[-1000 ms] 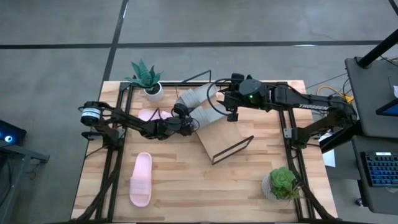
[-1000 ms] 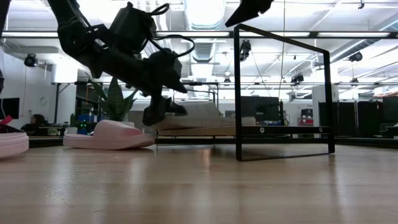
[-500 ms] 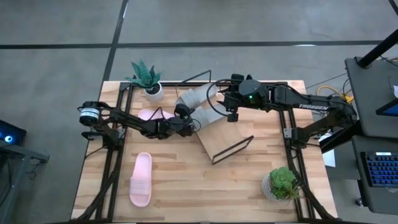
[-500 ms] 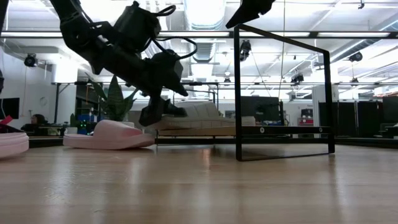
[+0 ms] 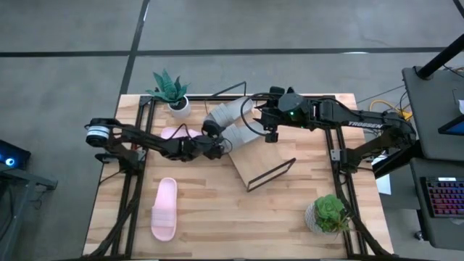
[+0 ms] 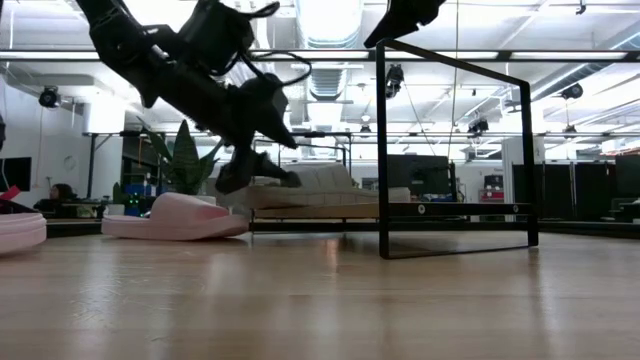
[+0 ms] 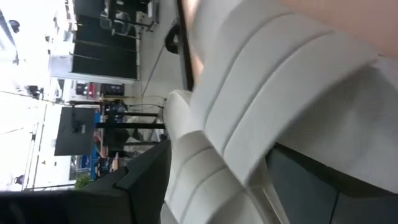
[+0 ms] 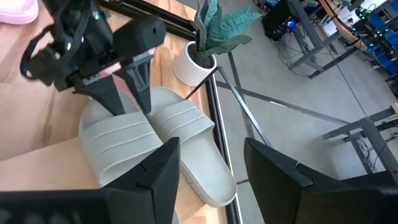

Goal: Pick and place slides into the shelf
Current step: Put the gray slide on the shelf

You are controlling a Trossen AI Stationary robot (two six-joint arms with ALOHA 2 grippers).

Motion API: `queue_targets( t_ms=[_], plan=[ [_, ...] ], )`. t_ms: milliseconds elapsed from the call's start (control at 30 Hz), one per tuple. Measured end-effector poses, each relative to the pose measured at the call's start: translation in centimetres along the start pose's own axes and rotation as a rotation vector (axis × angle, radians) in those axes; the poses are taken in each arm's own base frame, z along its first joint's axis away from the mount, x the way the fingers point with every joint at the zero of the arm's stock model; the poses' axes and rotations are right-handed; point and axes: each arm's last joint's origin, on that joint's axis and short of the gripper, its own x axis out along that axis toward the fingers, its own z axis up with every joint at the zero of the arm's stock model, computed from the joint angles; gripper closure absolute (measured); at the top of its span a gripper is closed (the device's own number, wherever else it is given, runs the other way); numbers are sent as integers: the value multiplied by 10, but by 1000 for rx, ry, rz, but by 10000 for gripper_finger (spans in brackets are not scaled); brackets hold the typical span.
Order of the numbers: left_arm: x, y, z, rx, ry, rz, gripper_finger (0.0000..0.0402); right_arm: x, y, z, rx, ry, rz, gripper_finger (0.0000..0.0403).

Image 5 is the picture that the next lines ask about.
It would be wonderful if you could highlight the white paper sheet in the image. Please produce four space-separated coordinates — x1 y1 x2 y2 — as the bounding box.
376 155 392 196

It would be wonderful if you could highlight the snake plant in white pot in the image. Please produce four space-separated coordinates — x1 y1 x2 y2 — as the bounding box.
145 68 192 119

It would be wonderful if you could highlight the dark grey equipment stand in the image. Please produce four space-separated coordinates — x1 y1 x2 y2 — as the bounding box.
0 170 59 261

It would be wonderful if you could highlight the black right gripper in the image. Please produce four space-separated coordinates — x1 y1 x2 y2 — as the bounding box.
254 86 286 144

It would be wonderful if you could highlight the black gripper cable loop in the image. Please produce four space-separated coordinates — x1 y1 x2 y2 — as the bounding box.
240 93 271 138

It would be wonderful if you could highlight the pink rubber slide sandal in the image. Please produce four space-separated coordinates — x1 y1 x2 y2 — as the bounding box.
150 177 178 242
160 126 204 141

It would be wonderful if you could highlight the black pole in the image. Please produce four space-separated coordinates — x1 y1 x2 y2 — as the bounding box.
416 34 464 80

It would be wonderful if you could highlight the grey side desk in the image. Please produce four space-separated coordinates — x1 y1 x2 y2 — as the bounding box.
401 66 464 162

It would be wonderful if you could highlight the tablet with blue screen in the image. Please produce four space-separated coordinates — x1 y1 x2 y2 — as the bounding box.
437 115 464 137

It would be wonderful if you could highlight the wooden shelf with black frame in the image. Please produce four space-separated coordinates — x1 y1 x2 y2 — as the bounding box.
204 81 297 193

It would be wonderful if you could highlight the computer case with blue light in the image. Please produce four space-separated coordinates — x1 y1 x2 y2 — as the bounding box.
0 139 32 170

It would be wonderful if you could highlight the dark grey laptop desk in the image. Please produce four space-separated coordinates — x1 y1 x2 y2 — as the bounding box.
409 159 464 251

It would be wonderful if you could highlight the laptop with backlit keyboard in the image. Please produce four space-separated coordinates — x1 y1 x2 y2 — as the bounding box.
420 176 464 218

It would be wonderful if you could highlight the black aluminium rig frame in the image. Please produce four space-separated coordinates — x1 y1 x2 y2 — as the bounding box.
86 94 392 260

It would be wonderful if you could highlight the green succulent in grey pot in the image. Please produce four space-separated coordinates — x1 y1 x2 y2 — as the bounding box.
304 194 352 236

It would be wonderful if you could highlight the yellow cable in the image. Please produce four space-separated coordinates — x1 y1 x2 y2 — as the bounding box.
368 100 413 123

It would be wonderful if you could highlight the grey rubber slide sandal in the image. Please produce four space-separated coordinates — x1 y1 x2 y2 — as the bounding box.
220 123 264 154
204 96 254 128

